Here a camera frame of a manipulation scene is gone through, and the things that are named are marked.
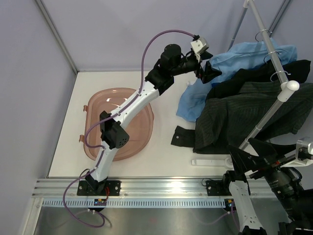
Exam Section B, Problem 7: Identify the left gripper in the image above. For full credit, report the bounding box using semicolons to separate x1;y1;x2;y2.
170;50;221;82

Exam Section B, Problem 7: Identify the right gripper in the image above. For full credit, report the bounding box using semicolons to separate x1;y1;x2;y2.
229;136;308;221

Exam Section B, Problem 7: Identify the light blue shirt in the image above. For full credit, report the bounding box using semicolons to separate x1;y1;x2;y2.
176;39;298;123

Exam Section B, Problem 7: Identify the pink hanger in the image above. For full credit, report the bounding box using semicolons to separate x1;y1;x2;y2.
255;29;272;42

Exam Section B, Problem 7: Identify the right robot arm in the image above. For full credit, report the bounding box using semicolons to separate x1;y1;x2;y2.
221;138;313;235

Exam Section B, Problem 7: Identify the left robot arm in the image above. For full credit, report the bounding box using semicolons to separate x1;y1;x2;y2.
83;40;213;195

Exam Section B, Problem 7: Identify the dark striped shirt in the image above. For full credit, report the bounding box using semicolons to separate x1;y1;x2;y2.
193;82;313;154

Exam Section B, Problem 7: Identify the black shirt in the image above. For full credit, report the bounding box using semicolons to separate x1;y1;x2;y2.
171;60;311;148

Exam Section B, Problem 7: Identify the white clothes rack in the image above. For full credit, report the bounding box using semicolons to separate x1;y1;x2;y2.
191;0;300;168

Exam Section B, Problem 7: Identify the pink translucent plastic basin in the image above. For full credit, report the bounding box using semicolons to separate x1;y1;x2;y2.
83;88;154;162

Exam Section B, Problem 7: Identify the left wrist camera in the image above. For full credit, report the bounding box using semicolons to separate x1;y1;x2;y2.
191;35;209;55

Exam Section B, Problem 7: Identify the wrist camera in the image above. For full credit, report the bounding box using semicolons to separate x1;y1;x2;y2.
282;137;313;167
191;35;209;55

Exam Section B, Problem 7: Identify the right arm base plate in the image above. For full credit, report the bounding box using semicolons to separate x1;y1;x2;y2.
201;178;251;197

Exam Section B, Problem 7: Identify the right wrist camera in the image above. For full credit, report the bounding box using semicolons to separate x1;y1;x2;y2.
282;137;313;167

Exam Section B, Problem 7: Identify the hanger wire hook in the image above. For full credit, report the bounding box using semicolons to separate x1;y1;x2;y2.
270;70;290;82
264;50;282;65

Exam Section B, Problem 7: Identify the aluminium mounting rail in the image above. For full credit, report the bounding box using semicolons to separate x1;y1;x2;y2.
31;177;277;199

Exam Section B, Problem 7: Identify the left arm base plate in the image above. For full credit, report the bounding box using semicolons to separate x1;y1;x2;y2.
77;180;121;196

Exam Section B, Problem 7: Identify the light blue cable duct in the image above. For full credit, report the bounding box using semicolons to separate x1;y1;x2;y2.
42;198;228;208

